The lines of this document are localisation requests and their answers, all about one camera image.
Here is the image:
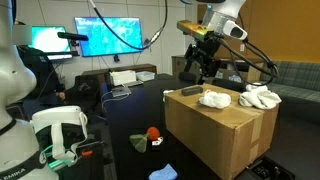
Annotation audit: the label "large white towel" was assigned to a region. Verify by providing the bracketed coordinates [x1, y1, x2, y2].
[239, 84, 282, 110]

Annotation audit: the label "white VR headset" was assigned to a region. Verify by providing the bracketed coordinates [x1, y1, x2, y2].
[31, 106, 88, 166]

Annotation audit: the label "left wall monitor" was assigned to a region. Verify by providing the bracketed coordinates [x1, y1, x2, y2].
[31, 26, 70, 52]

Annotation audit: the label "black camera on stand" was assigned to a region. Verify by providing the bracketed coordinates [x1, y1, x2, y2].
[57, 32, 89, 41]

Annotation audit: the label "blue sponge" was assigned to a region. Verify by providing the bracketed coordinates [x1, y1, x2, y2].
[148, 164, 178, 180]

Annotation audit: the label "large cardboard box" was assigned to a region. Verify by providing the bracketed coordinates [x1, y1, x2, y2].
[164, 84, 278, 180]

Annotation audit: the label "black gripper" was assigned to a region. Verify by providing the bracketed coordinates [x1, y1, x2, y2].
[184, 34, 220, 85]

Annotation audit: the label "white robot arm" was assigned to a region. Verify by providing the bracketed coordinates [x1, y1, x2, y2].
[0, 0, 59, 180]

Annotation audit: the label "person in black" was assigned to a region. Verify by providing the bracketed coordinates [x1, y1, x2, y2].
[13, 23, 66, 108]

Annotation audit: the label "orange carrot plush green leaves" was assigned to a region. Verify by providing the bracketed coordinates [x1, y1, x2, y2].
[129, 127, 163, 153]

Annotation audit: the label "wall monitor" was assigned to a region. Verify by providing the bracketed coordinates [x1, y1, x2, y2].
[74, 17, 143, 57]
[31, 26, 70, 52]

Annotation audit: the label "small white cloth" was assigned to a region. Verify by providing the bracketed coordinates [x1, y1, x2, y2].
[199, 90, 231, 109]

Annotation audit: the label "green plaid sofa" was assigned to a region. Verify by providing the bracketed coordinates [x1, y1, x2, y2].
[266, 59, 320, 108]

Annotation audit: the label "right wall monitor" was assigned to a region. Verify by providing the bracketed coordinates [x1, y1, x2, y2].
[74, 17, 143, 57]

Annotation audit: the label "white box on desk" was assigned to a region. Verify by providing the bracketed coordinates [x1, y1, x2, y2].
[110, 70, 136, 86]

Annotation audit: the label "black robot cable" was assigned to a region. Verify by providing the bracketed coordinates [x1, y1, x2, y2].
[213, 13, 280, 87]

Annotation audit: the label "wooden low cabinet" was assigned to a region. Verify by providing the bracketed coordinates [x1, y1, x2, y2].
[172, 55, 261, 82]

